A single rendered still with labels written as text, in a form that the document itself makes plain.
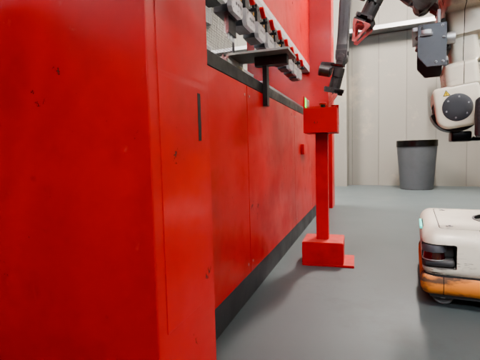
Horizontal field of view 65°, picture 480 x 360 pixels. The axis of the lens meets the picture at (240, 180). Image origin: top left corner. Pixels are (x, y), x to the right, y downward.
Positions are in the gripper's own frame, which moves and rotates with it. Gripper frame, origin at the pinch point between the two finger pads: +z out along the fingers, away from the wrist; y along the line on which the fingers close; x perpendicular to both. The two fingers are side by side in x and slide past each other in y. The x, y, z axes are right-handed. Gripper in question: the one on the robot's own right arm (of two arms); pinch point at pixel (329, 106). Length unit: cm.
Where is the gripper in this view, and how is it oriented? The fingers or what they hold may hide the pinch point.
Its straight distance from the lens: 204.6
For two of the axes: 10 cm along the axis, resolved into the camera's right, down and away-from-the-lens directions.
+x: -2.3, 1.1, -9.7
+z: -2.2, 9.6, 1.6
